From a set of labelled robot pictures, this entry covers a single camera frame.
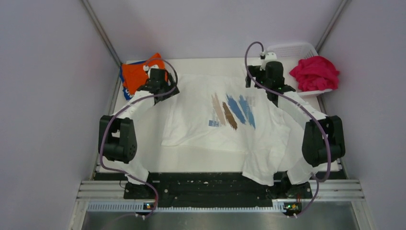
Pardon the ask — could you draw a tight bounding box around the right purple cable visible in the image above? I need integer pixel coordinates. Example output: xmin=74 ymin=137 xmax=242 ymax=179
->
xmin=244 ymin=41 xmax=332 ymax=219

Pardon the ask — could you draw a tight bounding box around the purple cable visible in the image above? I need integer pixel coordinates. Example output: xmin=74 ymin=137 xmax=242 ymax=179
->
xmin=244 ymin=41 xmax=332 ymax=219
xmin=99 ymin=57 xmax=179 ymax=219

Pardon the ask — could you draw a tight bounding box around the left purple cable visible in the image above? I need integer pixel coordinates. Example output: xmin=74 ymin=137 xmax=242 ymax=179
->
xmin=99 ymin=57 xmax=179 ymax=219

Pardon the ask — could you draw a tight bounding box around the orange folded t-shirt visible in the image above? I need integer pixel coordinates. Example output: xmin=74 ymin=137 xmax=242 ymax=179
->
xmin=120 ymin=53 xmax=165 ymax=100

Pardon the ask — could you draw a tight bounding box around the white printed t-shirt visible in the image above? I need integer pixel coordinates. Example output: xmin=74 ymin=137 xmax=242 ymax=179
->
xmin=161 ymin=74 xmax=305 ymax=185

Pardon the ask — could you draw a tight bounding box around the blue folded t-shirt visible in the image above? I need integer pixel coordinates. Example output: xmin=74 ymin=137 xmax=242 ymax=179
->
xmin=119 ymin=61 xmax=148 ymax=100

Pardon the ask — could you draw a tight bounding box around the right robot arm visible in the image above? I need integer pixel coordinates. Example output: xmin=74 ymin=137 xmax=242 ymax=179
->
xmin=245 ymin=51 xmax=346 ymax=197

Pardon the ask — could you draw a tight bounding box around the white plastic basket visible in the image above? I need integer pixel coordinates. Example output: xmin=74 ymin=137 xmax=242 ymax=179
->
xmin=266 ymin=42 xmax=332 ymax=97

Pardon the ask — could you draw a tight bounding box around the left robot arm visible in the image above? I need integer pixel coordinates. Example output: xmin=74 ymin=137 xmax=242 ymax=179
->
xmin=98 ymin=64 xmax=180 ymax=200

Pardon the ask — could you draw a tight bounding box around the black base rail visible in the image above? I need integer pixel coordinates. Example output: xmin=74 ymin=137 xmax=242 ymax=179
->
xmin=93 ymin=171 xmax=347 ymax=210

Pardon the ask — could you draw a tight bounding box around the pink crumpled t-shirt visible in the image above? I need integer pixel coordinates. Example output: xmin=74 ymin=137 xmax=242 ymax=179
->
xmin=289 ymin=56 xmax=340 ymax=92

